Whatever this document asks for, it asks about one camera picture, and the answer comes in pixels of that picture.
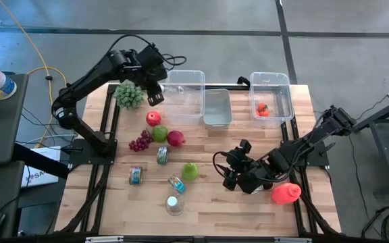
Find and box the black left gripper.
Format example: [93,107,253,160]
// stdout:
[132,44,168,107]

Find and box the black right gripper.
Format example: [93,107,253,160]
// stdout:
[223,138,278,195]

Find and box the red apple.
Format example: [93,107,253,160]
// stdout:
[145,111,162,128]

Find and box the green apple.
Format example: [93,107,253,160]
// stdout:
[151,125,169,143]

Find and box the magenta pomegranate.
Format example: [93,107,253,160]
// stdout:
[166,130,186,148]

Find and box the green pear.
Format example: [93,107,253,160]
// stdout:
[181,162,200,182]

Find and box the red grape bunch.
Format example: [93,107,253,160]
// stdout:
[128,129,154,153]

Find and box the green label tin can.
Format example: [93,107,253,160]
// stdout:
[156,146,170,166]

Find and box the tangerine bunch with leaves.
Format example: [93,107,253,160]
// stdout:
[255,102,271,118]

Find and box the blue label tin can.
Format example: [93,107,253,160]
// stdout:
[167,174,186,194]
[128,165,144,186]

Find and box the clear plastic bottle white cap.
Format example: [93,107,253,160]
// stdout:
[165,193,186,217]

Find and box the green spiky plant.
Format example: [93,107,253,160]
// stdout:
[113,79,146,111]

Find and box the clear plastic bin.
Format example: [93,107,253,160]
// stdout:
[249,71,295,123]
[162,70,206,126]

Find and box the orange red squeeze bottle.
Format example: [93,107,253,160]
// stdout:
[270,182,303,206]

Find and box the gray plastic bin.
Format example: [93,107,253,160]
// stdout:
[202,88,233,130]

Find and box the white cardboard box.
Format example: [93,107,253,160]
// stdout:
[20,145,62,188]

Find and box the black metal table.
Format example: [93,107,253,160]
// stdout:
[351,92,389,196]

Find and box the black metal table frame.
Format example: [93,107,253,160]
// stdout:
[54,82,342,237]

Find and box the silver edge bracket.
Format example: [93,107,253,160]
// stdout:
[85,236,124,243]
[274,237,312,243]

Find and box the black floor cable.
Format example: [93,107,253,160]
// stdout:
[348,134,384,237]

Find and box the yellow floor cable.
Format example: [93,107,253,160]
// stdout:
[0,0,68,149]

